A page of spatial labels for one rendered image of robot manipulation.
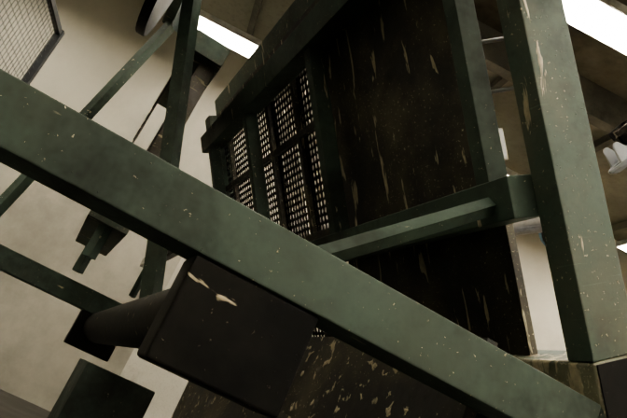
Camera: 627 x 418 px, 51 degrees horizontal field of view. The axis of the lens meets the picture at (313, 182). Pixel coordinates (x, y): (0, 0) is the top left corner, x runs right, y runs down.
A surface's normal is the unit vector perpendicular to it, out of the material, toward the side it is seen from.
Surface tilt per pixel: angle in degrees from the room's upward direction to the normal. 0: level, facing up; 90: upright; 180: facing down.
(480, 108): 90
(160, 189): 90
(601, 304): 90
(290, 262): 90
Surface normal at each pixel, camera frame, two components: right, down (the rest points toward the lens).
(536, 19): 0.39, -0.21
